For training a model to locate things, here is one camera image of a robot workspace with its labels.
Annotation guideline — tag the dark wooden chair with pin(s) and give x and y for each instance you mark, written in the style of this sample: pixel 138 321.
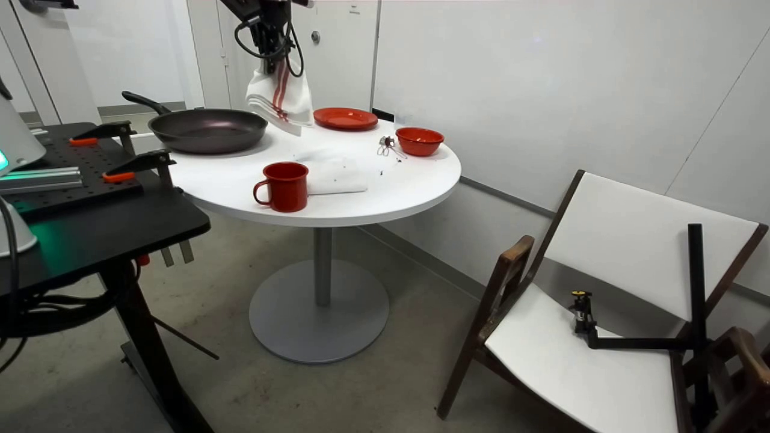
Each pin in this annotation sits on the dark wooden chair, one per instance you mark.
pixel 742 376

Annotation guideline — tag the white towel with red stripes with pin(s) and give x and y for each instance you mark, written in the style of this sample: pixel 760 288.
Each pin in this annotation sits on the white towel with red stripes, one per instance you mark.
pixel 276 97

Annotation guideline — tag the black frying pan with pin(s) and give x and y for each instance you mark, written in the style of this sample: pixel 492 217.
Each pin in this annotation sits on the black frying pan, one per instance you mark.
pixel 204 129

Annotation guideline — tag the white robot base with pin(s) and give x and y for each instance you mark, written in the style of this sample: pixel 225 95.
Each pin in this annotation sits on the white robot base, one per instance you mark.
pixel 15 136

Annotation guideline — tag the red enamel mug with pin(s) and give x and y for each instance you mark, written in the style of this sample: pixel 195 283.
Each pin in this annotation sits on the red enamel mug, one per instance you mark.
pixel 285 188

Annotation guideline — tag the red plate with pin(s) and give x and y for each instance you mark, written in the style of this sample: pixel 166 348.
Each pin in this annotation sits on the red plate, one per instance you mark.
pixel 347 119

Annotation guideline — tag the black desk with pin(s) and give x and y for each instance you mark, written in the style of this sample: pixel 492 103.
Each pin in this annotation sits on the black desk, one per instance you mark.
pixel 120 231

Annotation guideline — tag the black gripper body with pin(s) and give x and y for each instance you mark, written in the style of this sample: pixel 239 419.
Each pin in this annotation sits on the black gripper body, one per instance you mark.
pixel 270 24

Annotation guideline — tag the grey round door knob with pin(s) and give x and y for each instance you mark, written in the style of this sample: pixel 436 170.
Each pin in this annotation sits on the grey round door knob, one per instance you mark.
pixel 315 37

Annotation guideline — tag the wooden chair with white panels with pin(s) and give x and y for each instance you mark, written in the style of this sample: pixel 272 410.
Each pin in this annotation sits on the wooden chair with white panels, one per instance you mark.
pixel 634 240

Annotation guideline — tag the silver aluminium rail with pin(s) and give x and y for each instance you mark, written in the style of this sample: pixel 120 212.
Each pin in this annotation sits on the silver aluminium rail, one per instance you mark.
pixel 38 179

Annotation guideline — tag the black mounted device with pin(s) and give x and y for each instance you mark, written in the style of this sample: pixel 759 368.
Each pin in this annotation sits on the black mounted device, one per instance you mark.
pixel 49 2

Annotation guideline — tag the black flat object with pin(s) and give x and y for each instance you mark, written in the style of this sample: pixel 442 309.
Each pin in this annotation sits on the black flat object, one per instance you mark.
pixel 382 113

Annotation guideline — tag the white rounded object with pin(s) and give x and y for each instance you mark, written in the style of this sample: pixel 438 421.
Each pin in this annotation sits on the white rounded object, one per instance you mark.
pixel 19 237

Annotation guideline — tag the black metal stand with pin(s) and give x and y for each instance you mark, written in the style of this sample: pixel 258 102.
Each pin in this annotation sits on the black metal stand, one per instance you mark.
pixel 697 279

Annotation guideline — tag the grey table pedestal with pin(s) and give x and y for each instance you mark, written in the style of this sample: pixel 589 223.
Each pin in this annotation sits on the grey table pedestal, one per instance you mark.
pixel 318 321

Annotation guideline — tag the metal paper clips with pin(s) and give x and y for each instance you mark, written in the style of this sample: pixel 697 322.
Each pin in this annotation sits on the metal paper clips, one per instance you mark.
pixel 388 145

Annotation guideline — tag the red bowl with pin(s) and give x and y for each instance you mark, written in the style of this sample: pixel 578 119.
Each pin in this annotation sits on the red bowl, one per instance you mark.
pixel 420 142

